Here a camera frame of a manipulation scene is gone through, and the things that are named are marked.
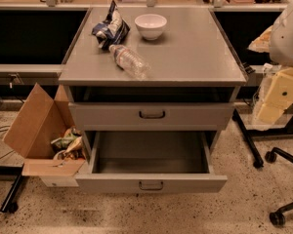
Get blue white chip bag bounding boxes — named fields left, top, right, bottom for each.
left=92, top=0, right=130, bottom=50

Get black table leg right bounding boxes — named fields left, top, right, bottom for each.
left=232, top=109, right=293, bottom=169

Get grey drawer cabinet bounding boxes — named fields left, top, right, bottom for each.
left=58, top=6, right=248, bottom=138

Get clear plastic water bottle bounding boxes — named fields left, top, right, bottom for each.
left=108, top=45, right=150, bottom=81

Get black table leg left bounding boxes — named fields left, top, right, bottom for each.
left=0, top=166, right=23, bottom=214

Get white ceramic bowl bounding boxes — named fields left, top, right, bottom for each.
left=135, top=14, right=167, bottom=40

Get grey drawer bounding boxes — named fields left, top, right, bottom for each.
left=76, top=132, right=228, bottom=193
left=68, top=102, right=233, bottom=131

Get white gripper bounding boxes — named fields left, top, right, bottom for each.
left=252, top=67, right=293, bottom=127

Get black office chair base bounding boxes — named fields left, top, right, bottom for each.
left=264, top=146, right=293, bottom=227

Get grey top drawer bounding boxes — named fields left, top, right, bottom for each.
left=68, top=102, right=233, bottom=131

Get black table leg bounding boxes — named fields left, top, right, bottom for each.
left=232, top=109, right=293, bottom=169
left=0, top=166, right=23, bottom=214

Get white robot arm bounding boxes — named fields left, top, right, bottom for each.
left=252, top=0, right=293, bottom=131

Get crumpled snack wrappers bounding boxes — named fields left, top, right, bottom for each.
left=51, top=127, right=86, bottom=160

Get brown cardboard box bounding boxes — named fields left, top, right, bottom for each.
left=3, top=84, right=85, bottom=187

